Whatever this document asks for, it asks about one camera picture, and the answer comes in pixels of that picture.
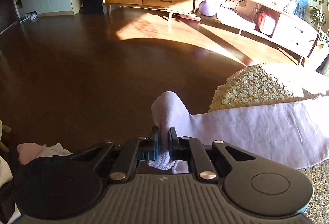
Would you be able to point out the wooden television console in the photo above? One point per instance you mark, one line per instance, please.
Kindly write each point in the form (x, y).
(167, 1)

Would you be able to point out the pink flat box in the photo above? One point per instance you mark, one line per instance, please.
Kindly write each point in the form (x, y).
(190, 17)

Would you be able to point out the row of shoes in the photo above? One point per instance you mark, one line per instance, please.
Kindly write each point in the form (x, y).
(32, 16)

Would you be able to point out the tall green houseplant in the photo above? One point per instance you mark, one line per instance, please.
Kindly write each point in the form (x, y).
(318, 7)

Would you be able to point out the pink cloth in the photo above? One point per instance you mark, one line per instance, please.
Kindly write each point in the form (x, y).
(28, 153)

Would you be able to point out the lilac kettlebell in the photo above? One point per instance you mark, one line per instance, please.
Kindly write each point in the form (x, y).
(208, 6)

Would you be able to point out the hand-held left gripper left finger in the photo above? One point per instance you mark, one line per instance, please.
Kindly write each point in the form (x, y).
(155, 144)

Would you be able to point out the lace tablecloth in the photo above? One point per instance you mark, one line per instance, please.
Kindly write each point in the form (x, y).
(257, 85)

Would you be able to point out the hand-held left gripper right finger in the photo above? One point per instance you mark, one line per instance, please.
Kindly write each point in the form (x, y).
(173, 144)

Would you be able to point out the white pink heater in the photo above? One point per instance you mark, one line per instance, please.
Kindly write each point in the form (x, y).
(267, 23)

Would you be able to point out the lilac sweatshirt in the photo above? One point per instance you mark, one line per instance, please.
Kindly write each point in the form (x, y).
(257, 131)

